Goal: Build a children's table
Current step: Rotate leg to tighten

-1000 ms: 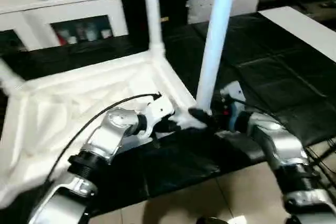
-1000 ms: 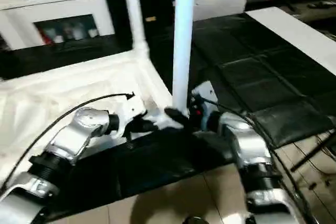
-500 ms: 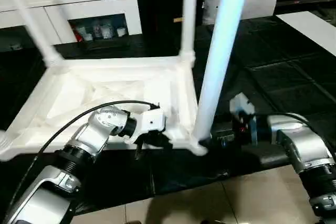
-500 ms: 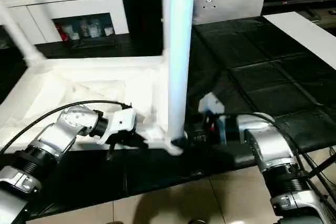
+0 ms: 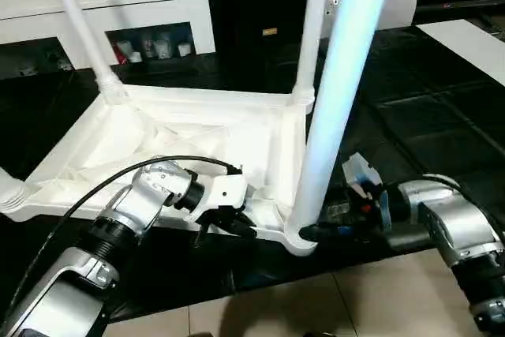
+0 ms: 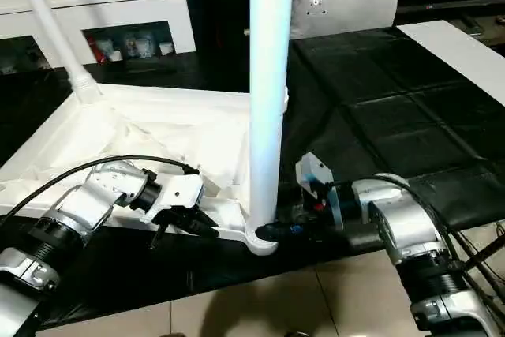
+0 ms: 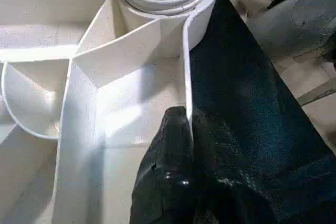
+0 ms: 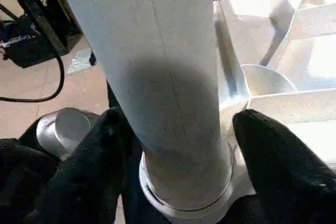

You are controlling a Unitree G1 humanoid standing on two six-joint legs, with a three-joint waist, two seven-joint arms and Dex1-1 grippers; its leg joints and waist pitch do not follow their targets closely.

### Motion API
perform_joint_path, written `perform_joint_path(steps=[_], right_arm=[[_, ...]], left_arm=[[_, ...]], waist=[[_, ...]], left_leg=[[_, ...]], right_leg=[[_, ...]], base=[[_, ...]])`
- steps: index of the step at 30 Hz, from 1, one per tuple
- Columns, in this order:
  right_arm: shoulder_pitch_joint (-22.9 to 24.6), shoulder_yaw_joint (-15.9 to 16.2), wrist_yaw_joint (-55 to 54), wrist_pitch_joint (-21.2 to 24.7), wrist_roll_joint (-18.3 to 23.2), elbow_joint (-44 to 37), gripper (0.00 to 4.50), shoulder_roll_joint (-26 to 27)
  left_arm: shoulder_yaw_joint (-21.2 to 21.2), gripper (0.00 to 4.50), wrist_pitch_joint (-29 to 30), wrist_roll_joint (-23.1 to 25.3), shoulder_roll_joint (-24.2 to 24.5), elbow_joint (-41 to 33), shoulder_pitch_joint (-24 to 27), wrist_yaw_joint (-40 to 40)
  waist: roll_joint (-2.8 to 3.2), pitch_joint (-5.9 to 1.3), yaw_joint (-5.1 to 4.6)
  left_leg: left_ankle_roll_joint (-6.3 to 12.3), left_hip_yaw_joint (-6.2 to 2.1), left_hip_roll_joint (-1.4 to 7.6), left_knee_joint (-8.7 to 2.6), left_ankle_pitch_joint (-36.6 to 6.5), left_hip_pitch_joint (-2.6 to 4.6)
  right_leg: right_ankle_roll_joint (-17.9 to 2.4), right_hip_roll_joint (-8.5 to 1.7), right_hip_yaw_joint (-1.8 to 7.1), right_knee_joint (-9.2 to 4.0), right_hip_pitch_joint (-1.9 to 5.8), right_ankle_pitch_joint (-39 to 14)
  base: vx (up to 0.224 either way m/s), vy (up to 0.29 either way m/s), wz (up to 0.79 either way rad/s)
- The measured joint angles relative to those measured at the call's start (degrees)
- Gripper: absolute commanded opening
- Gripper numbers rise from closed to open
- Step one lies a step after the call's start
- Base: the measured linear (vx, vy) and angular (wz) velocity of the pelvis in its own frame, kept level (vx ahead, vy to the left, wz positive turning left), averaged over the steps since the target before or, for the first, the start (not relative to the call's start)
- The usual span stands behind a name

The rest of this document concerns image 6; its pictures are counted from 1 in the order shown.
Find white plastic table top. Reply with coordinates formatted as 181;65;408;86
0;82;292;257

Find white plastic table leg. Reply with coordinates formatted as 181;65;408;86
247;0;297;235
7;0;105;104

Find black work mat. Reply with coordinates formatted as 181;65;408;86
0;23;505;332

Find black furniture with yellow label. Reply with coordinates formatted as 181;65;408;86
181;0;301;94

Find white flat board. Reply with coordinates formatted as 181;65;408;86
395;20;505;108

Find white glass-door cabinet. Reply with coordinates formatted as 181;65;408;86
0;0;198;73

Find grey cushion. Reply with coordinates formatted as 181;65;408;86
290;0;398;41

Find black bar with red light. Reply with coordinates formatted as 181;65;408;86
394;0;505;15

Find black ribbed dangling strap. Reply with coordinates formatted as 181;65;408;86
151;221;167;250

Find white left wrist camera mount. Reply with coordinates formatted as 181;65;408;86
140;173;207;225

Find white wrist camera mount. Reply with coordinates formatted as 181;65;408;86
294;151;345;231
140;173;207;225

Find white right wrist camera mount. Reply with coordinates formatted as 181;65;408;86
294;151;345;231

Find black metal table frame leg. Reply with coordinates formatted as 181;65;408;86
453;233;505;275

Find tangled thin floor wires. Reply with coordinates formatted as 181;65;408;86
461;221;505;307

